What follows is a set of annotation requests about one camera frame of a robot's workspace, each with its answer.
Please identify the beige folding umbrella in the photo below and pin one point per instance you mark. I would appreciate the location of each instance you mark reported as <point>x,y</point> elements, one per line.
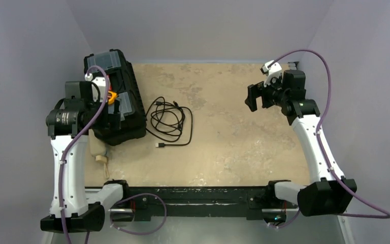
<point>105,166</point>

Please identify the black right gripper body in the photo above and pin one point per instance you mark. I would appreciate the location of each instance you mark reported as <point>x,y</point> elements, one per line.
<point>258,97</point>

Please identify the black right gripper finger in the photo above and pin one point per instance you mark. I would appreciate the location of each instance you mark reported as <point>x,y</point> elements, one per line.
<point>254,90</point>
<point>251,103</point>

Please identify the beige umbrella case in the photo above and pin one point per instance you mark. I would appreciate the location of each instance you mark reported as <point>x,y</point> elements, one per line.
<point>98,148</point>

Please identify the black plastic toolbox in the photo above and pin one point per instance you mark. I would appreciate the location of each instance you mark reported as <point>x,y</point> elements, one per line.
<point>122,81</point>

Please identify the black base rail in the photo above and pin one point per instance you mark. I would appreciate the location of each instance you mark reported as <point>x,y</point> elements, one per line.
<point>251,203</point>

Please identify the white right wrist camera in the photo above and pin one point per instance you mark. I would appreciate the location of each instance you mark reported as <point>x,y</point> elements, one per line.
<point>271,70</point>

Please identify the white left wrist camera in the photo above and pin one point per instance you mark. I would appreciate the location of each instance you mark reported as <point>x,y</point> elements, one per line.
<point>95,82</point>

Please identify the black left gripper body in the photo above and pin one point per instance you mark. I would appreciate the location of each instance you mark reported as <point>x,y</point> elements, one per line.
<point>115,112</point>

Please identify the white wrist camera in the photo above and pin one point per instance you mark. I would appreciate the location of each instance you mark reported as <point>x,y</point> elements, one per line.
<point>95,82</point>
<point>271,70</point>

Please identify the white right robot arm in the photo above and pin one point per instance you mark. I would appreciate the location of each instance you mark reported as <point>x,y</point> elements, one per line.
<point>329,191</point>

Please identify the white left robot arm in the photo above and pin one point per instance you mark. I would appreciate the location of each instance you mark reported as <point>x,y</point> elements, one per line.
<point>72,210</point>

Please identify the yellow tape measure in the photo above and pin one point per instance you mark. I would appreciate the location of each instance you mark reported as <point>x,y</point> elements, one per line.
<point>111,97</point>

